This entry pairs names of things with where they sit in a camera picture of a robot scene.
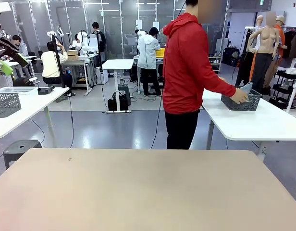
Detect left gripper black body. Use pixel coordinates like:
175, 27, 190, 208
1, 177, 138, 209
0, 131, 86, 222
0, 20, 20, 64

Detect gray woven plastic basket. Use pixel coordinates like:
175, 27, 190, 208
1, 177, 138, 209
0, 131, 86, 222
0, 92, 22, 118
221, 86, 262, 112

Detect blue-gray towel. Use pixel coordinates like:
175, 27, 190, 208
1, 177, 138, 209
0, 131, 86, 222
238, 81, 254, 97

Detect person's right hand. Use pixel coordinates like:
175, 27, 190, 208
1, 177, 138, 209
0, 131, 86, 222
231, 89, 249, 104

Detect seated person in gray hoodie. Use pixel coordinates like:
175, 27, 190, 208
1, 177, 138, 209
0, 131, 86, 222
12, 35, 29, 57

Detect black rounded object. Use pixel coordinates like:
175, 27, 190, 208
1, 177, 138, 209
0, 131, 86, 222
12, 77, 38, 87

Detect seated person in cream shirt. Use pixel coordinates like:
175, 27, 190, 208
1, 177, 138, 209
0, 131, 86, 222
40, 41, 74, 95

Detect clear plastic box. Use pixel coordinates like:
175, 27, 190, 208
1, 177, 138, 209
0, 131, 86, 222
0, 86, 39, 96

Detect black tripod stand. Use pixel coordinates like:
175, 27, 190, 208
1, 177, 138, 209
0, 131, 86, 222
49, 33, 67, 89

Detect black flat device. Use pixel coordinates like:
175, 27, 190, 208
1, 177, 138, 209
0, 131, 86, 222
37, 85, 55, 95

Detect white side table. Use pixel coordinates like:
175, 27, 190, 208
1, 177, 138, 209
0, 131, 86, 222
201, 88, 296, 162
0, 86, 70, 148

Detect gray work desk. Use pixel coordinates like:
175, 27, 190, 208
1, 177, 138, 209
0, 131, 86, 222
61, 59, 94, 96

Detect person in black top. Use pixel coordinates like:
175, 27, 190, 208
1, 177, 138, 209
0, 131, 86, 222
91, 21, 107, 63

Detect dark gray plastic stool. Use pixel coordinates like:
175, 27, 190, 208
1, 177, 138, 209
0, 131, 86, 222
3, 140, 43, 170

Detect white standing desk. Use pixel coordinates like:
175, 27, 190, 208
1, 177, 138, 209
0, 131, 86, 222
101, 59, 135, 114

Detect black bag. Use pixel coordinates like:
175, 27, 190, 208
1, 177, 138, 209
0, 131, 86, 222
107, 91, 129, 111

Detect person in white jacket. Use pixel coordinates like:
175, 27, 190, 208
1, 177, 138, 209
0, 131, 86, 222
137, 27, 162, 98

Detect person in red jacket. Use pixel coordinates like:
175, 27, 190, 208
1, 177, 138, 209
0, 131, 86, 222
162, 0, 237, 150

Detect white low shelf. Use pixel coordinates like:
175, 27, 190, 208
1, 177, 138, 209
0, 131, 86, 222
209, 56, 222, 75

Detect black suitcases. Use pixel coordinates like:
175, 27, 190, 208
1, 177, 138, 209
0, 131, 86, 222
222, 47, 240, 67

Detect white mannequin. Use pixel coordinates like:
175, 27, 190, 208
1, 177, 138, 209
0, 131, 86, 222
255, 15, 264, 51

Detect mannequin with hat and orange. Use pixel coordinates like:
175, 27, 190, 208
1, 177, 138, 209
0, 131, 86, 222
272, 15, 288, 68

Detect black rolling cart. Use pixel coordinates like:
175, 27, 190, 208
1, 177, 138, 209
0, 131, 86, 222
272, 69, 296, 109

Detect dark coats on rail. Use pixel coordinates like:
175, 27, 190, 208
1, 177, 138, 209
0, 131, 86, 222
281, 26, 296, 61

